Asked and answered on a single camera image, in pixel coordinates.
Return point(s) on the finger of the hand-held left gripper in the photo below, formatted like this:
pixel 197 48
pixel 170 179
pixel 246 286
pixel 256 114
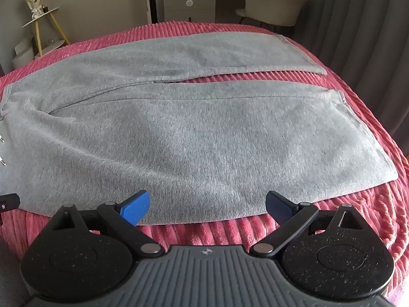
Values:
pixel 9 202

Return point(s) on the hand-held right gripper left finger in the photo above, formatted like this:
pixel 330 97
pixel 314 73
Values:
pixel 135 207

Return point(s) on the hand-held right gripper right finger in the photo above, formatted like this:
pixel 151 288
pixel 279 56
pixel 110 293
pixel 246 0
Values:
pixel 278 206

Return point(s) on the cream shell-back chair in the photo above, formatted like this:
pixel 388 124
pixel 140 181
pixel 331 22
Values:
pixel 271 6

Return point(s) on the pink ribbed blanket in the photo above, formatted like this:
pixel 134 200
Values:
pixel 367 204

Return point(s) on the grey curtain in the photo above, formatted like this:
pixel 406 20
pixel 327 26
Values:
pixel 358 32

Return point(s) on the white nightstand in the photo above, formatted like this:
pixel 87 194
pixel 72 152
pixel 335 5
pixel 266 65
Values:
pixel 188 6

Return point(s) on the grey pants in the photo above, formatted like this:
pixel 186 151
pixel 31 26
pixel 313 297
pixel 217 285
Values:
pixel 191 134

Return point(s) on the cream wrapped bouquet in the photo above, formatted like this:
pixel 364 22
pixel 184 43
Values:
pixel 33 1

